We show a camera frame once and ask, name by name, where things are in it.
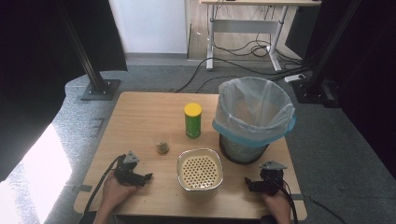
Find black mesh trash bin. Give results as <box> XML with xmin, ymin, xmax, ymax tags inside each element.
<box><xmin>219</xmin><ymin>133</ymin><xmax>270</xmax><ymax>165</ymax></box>

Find black curtain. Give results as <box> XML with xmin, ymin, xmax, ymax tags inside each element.
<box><xmin>0</xmin><ymin>0</ymin><xmax>129</xmax><ymax>183</ymax></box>
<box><xmin>284</xmin><ymin>0</ymin><xmax>396</xmax><ymax>180</ymax></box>

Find green can with yellow lid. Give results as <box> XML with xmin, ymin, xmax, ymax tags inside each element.
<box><xmin>183</xmin><ymin>102</ymin><xmax>204</xmax><ymax>139</ymax></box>

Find white square strainer container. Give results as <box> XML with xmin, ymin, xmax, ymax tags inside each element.
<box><xmin>177</xmin><ymin>147</ymin><xmax>224</xmax><ymax>200</ymax></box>

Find white power strip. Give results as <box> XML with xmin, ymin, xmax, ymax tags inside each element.
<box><xmin>283</xmin><ymin>73</ymin><xmax>306</xmax><ymax>84</ymax></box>

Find left hand-held gripper cable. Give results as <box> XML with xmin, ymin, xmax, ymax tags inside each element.
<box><xmin>83</xmin><ymin>153</ymin><xmax>126</xmax><ymax>216</ymax></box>

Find person's right hand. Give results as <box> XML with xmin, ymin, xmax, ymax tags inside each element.
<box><xmin>262</xmin><ymin>189</ymin><xmax>294</xmax><ymax>224</ymax></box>

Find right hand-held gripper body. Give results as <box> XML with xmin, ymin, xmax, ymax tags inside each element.
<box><xmin>259</xmin><ymin>160</ymin><xmax>288</xmax><ymax>197</ymax></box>

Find thin black floor cable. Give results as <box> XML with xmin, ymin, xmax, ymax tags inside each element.
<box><xmin>306</xmin><ymin>195</ymin><xmax>348</xmax><ymax>224</ymax></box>

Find hand-held gripper cable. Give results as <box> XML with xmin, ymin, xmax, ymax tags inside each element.
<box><xmin>270</xmin><ymin>176</ymin><xmax>300</xmax><ymax>224</ymax></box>
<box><xmin>83</xmin><ymin>153</ymin><xmax>126</xmax><ymax>216</ymax></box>

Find right hand-held gripper cable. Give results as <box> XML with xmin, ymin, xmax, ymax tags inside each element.
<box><xmin>270</xmin><ymin>176</ymin><xmax>300</xmax><ymax>224</ymax></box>

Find black metal stand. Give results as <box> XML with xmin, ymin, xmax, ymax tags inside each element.
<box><xmin>290</xmin><ymin>0</ymin><xmax>363</xmax><ymax>108</ymax></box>
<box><xmin>59</xmin><ymin>0</ymin><xmax>121</xmax><ymax>102</ymax></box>

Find translucent blue trash bag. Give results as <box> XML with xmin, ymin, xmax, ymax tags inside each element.
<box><xmin>212</xmin><ymin>77</ymin><xmax>297</xmax><ymax>148</ymax></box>

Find long black floor cable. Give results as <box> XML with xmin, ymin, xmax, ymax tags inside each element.
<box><xmin>175</xmin><ymin>57</ymin><xmax>312</xmax><ymax>94</ymax></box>

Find dark tea dregs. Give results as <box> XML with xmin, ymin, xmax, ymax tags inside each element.
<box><xmin>157</xmin><ymin>141</ymin><xmax>170</xmax><ymax>155</ymax></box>

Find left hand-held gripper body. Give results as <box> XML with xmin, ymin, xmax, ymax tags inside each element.
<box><xmin>113</xmin><ymin>150</ymin><xmax>141</xmax><ymax>188</ymax></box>

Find bundle of black cables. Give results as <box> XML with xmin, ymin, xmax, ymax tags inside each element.
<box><xmin>214</xmin><ymin>31</ymin><xmax>304</xmax><ymax>67</ymax></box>

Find white-framed desk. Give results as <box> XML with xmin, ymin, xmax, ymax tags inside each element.
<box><xmin>199</xmin><ymin>0</ymin><xmax>322</xmax><ymax>73</ymax></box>

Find person's left hand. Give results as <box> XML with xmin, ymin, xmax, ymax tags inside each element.
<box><xmin>101</xmin><ymin>171</ymin><xmax>138</xmax><ymax>213</ymax></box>

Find clear glass cup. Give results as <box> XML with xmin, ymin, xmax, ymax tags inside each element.
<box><xmin>153</xmin><ymin>128</ymin><xmax>171</xmax><ymax>156</ymax></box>

